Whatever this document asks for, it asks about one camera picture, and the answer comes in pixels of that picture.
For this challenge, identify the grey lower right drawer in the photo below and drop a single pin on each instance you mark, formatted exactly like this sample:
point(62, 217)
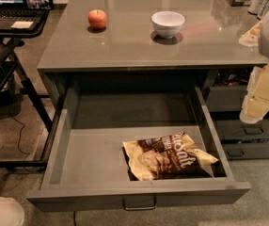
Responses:
point(236, 130)

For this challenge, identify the smartphone on stand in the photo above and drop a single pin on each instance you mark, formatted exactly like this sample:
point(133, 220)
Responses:
point(40, 4)

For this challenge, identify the brown and yellow chip bag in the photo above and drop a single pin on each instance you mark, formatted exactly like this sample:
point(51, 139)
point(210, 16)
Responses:
point(168, 157)

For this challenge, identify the red apple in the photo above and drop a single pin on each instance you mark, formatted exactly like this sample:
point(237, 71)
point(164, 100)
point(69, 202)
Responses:
point(97, 19)

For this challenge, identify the yellow sticky note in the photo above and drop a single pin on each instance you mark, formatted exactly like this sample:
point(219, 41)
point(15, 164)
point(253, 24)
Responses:
point(21, 25)

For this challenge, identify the grey bottom right drawer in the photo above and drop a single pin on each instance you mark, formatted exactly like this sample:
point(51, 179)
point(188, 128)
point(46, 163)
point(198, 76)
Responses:
point(237, 151)

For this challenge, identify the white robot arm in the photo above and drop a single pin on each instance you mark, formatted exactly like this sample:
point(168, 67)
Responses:
point(263, 39)

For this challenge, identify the white ceramic bowl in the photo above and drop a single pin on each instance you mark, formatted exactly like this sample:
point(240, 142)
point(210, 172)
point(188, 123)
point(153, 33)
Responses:
point(167, 23)

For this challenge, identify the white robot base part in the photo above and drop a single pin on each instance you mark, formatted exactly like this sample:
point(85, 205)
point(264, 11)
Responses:
point(11, 212)

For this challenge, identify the open grey top drawer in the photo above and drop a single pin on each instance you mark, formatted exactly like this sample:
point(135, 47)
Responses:
point(88, 166)

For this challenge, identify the metal drawer handle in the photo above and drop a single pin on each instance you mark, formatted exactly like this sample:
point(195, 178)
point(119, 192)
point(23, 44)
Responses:
point(139, 202)

